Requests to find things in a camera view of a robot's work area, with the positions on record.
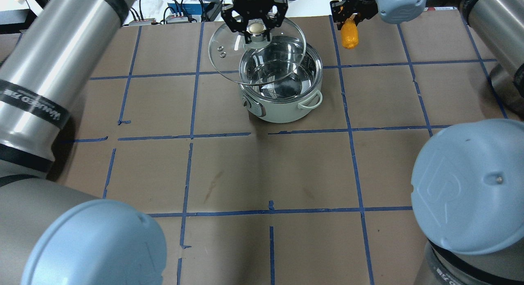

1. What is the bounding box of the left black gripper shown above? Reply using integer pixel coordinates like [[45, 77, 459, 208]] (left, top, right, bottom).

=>
[[221, 0, 288, 33]]

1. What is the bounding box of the yellow toy corn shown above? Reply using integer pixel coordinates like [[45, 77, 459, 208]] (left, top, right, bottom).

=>
[[341, 18, 359, 50]]

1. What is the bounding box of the glass pot lid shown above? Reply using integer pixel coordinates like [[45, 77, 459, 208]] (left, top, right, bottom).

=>
[[208, 18, 307, 86]]

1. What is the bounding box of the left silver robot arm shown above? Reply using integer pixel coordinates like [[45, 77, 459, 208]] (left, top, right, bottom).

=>
[[48, 75, 274, 285]]

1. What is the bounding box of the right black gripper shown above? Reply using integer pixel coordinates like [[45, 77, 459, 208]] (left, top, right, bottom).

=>
[[331, 0, 378, 29]]

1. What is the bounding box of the blue box behind table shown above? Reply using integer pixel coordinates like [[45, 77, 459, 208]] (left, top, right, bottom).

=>
[[180, 0, 210, 15]]

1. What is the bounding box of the pale green steel pot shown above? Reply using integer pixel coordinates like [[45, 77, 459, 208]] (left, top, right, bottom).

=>
[[239, 43, 323, 123]]

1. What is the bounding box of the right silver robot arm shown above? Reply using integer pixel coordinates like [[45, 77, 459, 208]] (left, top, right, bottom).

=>
[[330, 0, 523, 285]]

